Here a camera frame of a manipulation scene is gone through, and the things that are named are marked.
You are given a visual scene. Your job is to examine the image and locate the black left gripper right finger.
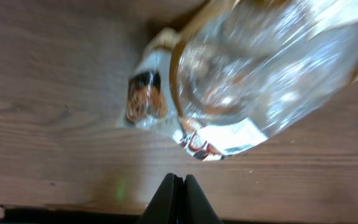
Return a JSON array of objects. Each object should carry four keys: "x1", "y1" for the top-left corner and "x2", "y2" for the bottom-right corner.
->
[{"x1": 185, "y1": 174, "x2": 223, "y2": 224}]

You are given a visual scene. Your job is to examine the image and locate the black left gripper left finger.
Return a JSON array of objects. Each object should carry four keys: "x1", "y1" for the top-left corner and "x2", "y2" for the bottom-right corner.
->
[{"x1": 136, "y1": 173, "x2": 179, "y2": 224}]

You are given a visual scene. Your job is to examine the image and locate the brown and white snack bag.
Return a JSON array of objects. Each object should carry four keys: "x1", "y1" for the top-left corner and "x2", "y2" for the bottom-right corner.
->
[{"x1": 117, "y1": 0, "x2": 358, "y2": 161}]

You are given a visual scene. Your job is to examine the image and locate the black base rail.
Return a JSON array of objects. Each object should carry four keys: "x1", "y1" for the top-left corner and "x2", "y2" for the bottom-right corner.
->
[{"x1": 0, "y1": 203, "x2": 358, "y2": 224}]

